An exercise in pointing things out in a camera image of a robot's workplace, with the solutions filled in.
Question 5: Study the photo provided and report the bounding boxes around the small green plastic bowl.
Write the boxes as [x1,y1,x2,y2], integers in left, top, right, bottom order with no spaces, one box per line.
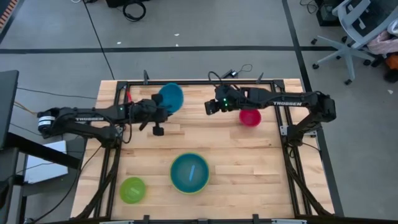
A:
[119,176,147,205]

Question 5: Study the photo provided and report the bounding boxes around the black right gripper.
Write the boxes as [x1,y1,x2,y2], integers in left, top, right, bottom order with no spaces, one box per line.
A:
[204,85,241,116]

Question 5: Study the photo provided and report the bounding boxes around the black monitor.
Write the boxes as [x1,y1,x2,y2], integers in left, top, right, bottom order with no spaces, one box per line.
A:
[0,70,20,150]

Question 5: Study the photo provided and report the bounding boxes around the black power adapter with cable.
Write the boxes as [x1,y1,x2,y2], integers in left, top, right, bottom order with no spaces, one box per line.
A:
[221,63,253,79]

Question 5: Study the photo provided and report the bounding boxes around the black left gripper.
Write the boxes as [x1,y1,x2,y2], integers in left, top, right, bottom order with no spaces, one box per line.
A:
[132,93,170,137]

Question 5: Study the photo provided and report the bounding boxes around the small blue plastic bowl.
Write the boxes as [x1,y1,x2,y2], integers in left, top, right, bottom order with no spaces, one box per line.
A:
[158,82,185,114]

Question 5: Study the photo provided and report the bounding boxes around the large teal bowl yellow rim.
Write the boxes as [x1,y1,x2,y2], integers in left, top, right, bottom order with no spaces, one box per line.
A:
[169,152,211,195]

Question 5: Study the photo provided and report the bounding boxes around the thin black floor cable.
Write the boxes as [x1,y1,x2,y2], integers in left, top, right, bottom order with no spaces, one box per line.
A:
[16,86,98,101]

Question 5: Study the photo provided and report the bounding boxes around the black side desk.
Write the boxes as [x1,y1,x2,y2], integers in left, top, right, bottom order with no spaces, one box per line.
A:
[0,132,82,224]

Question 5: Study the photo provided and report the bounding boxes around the pink cloth bundle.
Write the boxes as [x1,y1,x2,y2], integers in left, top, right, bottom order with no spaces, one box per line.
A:
[368,30,398,56]

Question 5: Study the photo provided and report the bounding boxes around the grey office chair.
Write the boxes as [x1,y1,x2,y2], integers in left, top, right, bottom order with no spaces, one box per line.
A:
[310,0,398,86]

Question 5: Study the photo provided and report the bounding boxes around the small red plastic bowl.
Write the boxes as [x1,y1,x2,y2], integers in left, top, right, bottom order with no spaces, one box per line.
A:
[238,108,262,128]

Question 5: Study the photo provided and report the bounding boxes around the black equipment box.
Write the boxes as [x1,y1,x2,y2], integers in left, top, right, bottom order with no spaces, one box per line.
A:
[316,0,343,27]

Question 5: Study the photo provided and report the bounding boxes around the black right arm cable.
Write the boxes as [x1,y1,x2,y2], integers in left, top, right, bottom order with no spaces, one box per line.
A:
[207,71,224,88]

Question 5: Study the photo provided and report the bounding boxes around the orange object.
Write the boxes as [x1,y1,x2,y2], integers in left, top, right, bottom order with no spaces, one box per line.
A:
[385,54,398,71]

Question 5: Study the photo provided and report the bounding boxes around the coiled black cable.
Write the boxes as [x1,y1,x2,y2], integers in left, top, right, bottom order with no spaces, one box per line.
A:
[122,1,147,23]

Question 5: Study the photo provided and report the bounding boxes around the black metal table frame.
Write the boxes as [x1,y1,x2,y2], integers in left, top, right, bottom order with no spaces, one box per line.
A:
[74,70,335,224]

